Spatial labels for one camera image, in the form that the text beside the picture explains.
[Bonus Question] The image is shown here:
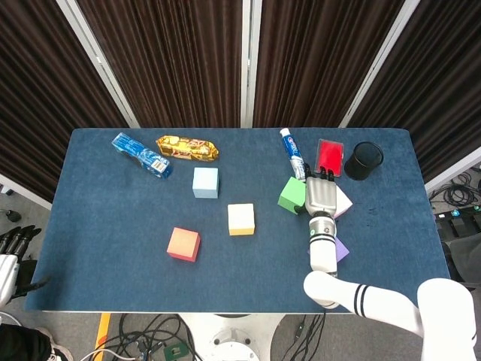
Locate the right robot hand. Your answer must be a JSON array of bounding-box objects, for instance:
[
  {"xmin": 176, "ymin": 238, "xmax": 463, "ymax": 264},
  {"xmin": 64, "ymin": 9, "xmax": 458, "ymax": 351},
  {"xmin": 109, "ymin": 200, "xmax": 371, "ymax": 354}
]
[{"xmin": 294, "ymin": 164, "xmax": 338, "ymax": 217}]

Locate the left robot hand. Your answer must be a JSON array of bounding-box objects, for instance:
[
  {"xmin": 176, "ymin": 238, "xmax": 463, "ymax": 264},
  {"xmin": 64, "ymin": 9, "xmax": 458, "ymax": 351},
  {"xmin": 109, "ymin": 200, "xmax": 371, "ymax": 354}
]
[{"xmin": 0, "ymin": 224, "xmax": 52, "ymax": 305}]

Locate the green cube block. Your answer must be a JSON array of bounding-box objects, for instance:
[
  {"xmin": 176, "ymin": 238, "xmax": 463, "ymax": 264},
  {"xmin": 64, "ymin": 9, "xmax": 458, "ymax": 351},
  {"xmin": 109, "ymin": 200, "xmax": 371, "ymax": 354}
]
[{"xmin": 277, "ymin": 176, "xmax": 307, "ymax": 216}]

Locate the yellow cube block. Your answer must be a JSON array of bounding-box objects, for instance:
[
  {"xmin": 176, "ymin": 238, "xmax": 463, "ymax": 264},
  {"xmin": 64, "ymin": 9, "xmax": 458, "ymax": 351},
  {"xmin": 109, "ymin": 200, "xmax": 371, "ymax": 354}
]
[{"xmin": 227, "ymin": 203, "xmax": 256, "ymax": 237}]

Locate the light blue cube block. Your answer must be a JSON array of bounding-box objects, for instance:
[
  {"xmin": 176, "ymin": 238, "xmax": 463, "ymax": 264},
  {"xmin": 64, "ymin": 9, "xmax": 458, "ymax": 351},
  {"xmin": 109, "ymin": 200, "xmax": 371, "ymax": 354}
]
[{"xmin": 192, "ymin": 167, "xmax": 219, "ymax": 199}]

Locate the orange red cube block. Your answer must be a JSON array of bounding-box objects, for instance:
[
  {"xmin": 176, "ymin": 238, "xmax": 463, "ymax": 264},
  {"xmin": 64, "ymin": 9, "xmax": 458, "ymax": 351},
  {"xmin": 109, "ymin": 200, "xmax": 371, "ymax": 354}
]
[{"xmin": 166, "ymin": 226, "xmax": 201, "ymax": 263}]

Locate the pink cube block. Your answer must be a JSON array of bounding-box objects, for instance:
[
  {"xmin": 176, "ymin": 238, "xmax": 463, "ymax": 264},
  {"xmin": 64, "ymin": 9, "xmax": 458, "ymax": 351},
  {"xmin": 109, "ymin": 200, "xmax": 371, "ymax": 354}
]
[{"xmin": 331, "ymin": 184, "xmax": 354, "ymax": 220}]

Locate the purple cube block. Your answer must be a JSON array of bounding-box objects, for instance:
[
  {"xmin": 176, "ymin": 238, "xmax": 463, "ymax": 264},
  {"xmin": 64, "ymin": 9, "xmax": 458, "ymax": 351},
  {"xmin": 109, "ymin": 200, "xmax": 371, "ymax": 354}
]
[{"xmin": 332, "ymin": 235, "xmax": 350, "ymax": 264}]

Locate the red ink pad case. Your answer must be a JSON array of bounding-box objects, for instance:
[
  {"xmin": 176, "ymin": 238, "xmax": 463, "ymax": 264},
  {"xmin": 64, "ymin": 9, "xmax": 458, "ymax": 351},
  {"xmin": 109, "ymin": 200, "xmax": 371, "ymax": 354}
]
[{"xmin": 313, "ymin": 138, "xmax": 345, "ymax": 177}]

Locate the black mesh pen cup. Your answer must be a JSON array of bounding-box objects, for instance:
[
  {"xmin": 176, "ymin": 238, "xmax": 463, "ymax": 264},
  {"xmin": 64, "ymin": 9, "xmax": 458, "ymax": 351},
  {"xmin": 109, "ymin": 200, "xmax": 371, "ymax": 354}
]
[{"xmin": 343, "ymin": 141, "xmax": 385, "ymax": 182}]

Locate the white blue toothpaste tube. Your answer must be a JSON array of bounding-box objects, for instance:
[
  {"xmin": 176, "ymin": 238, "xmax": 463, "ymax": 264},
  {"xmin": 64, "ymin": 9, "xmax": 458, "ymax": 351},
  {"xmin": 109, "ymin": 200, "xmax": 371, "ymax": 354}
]
[{"xmin": 279, "ymin": 127, "xmax": 313, "ymax": 182}]

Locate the white black sneaker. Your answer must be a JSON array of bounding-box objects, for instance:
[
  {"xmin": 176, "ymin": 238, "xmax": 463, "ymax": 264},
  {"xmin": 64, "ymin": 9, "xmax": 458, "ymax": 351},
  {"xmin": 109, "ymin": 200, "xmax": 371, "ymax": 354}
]
[{"xmin": 37, "ymin": 326, "xmax": 73, "ymax": 361}]

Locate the yellow floor tape strip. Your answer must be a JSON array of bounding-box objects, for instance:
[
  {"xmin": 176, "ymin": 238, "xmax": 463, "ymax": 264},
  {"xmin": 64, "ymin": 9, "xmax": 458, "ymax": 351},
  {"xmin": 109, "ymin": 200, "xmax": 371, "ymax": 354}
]
[{"xmin": 93, "ymin": 313, "xmax": 113, "ymax": 350}]

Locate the blue felt table cover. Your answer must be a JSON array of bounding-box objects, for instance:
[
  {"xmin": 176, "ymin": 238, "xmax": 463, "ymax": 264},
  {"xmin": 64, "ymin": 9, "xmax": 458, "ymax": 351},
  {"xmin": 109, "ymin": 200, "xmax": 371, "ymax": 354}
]
[{"xmin": 24, "ymin": 127, "xmax": 461, "ymax": 314}]

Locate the black device with teal lights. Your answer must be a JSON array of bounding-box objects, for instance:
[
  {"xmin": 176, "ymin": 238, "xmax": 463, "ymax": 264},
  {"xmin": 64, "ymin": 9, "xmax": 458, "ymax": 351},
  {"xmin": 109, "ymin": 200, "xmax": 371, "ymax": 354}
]
[{"xmin": 434, "ymin": 205, "xmax": 481, "ymax": 241}]

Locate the brown fabric partition panel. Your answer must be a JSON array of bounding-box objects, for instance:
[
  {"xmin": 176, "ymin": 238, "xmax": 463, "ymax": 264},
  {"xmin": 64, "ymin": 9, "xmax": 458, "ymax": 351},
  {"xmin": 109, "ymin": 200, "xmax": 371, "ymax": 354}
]
[
  {"xmin": 0, "ymin": 0, "xmax": 131, "ymax": 202},
  {"xmin": 77, "ymin": 0, "xmax": 244, "ymax": 129},
  {"xmin": 347, "ymin": 0, "xmax": 481, "ymax": 185},
  {"xmin": 252, "ymin": 0, "xmax": 406, "ymax": 129}
]

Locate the gold cookie package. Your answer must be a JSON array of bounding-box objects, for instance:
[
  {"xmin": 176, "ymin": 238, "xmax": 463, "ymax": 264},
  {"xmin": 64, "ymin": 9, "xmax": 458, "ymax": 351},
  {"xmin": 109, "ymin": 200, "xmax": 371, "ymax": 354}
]
[{"xmin": 156, "ymin": 135, "xmax": 220, "ymax": 162}]

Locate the blue cookie package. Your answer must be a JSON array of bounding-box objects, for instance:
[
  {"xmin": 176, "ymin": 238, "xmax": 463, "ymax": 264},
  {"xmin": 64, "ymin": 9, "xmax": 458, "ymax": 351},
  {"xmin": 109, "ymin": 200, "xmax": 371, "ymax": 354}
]
[{"xmin": 111, "ymin": 132, "xmax": 174, "ymax": 180}]

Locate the green box on floor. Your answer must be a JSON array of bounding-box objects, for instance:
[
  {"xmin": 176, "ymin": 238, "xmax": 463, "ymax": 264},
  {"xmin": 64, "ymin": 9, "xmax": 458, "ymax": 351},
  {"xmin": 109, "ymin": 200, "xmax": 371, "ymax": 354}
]
[{"xmin": 163, "ymin": 343, "xmax": 188, "ymax": 361}]

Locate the white partition frame rail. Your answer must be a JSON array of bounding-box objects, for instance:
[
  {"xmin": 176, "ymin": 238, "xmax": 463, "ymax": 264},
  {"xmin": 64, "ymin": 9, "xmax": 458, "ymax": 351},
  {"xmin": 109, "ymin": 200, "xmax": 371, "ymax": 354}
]
[
  {"xmin": 424, "ymin": 146, "xmax": 481, "ymax": 193},
  {"xmin": 0, "ymin": 172, "xmax": 53, "ymax": 211}
]

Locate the white floor cable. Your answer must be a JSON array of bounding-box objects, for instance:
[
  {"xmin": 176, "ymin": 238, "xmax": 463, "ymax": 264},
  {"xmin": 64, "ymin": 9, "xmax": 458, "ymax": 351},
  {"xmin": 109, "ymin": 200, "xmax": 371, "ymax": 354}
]
[{"xmin": 80, "ymin": 348, "xmax": 125, "ymax": 361}]

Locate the black cable pile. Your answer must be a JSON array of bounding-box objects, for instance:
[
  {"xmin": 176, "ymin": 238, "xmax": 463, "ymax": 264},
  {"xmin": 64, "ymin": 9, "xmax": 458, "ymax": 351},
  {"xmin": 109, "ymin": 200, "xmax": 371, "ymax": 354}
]
[{"xmin": 429, "ymin": 171, "xmax": 481, "ymax": 211}]

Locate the black cable with inline switch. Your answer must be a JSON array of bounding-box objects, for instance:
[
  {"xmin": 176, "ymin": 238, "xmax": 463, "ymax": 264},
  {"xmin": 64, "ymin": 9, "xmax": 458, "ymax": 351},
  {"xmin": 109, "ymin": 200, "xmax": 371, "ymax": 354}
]
[{"xmin": 287, "ymin": 314, "xmax": 326, "ymax": 361}]

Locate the white partition frame post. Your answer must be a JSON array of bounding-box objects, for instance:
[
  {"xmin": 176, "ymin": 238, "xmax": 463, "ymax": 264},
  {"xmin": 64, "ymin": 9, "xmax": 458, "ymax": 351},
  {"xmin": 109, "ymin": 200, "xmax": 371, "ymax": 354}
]
[
  {"xmin": 337, "ymin": 0, "xmax": 421, "ymax": 129},
  {"xmin": 55, "ymin": 0, "xmax": 141, "ymax": 129},
  {"xmin": 240, "ymin": 0, "xmax": 263, "ymax": 129}
]

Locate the black floor cable tangle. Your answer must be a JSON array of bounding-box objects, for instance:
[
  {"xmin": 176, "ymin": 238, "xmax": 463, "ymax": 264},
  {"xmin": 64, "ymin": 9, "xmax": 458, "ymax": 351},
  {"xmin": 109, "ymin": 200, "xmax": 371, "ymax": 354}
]
[{"xmin": 84, "ymin": 314, "xmax": 198, "ymax": 361}]

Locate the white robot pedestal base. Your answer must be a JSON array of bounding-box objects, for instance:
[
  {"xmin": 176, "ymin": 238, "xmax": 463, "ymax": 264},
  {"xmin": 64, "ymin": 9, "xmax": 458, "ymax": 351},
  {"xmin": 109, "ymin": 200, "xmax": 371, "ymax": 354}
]
[{"xmin": 176, "ymin": 312, "xmax": 287, "ymax": 361}]

